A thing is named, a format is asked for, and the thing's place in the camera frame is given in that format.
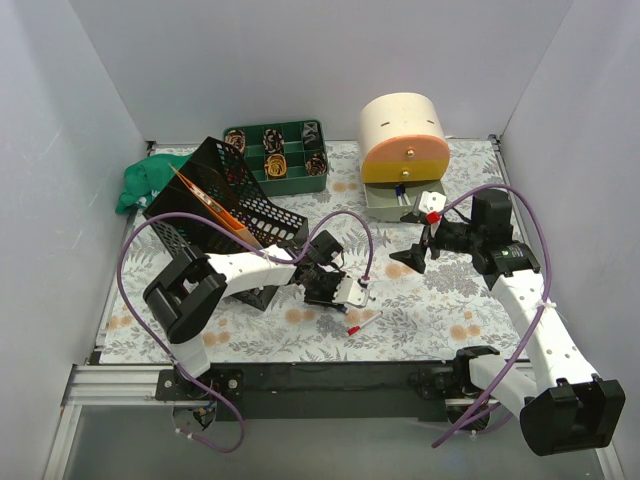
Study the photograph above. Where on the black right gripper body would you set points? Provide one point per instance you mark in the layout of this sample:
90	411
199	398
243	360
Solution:
427	245

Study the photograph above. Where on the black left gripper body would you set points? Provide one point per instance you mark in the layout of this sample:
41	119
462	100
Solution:
323	291

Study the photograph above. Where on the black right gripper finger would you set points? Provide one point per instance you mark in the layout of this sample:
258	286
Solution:
414	257
413	217

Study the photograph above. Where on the round cream drawer cabinet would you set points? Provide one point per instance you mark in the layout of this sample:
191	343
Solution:
401	141

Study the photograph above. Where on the orange file folder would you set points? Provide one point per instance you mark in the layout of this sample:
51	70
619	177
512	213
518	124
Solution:
225	219

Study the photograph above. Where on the black mesh file organizer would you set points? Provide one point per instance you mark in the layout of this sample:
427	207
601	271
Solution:
216	183

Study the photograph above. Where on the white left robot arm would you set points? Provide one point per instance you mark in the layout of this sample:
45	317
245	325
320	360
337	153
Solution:
183	297

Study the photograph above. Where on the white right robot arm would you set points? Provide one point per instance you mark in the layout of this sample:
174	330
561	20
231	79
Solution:
566	405

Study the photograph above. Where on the white marker red cap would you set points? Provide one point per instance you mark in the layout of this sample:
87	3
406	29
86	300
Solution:
353	330

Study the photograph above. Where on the floral table mat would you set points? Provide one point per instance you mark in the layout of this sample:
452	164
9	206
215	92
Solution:
425	317

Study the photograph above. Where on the green compartment tray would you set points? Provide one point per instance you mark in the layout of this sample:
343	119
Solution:
286	158

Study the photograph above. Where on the green cloth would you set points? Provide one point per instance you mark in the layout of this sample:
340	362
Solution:
144	180

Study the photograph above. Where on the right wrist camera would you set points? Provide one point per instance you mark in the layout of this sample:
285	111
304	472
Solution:
429	207

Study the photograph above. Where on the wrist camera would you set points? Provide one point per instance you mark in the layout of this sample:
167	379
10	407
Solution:
429	207
354	294

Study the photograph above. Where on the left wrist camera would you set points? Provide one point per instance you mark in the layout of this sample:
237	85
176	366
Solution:
354	294

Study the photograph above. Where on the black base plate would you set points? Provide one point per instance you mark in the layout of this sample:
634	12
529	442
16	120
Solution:
430	391

